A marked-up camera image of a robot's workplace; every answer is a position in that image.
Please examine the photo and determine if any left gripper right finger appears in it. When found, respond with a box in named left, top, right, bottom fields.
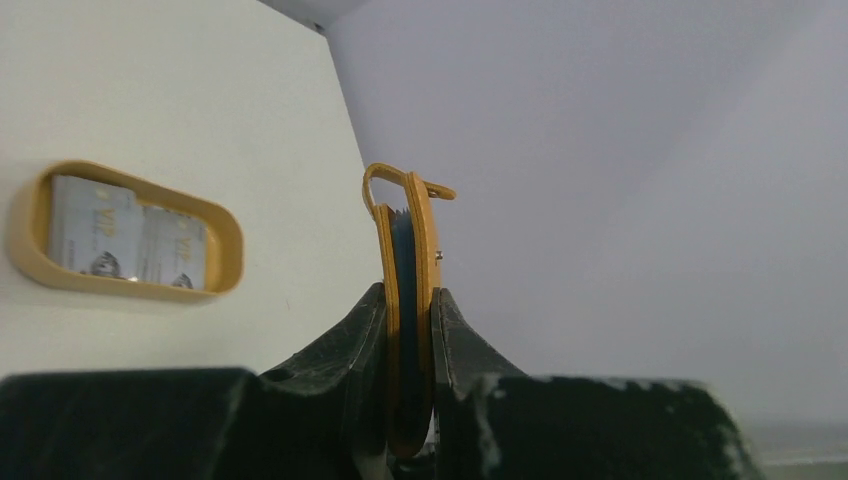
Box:
left=431, top=288, right=762, bottom=479

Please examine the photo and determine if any orange plastic tray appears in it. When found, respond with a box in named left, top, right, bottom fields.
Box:
left=5, top=160, right=245, bottom=303

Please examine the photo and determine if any orange leather card holder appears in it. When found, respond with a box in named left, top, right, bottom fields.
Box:
left=362, top=163, right=456, bottom=459

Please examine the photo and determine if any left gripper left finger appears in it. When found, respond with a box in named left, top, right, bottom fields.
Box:
left=1, top=284, right=387, bottom=479

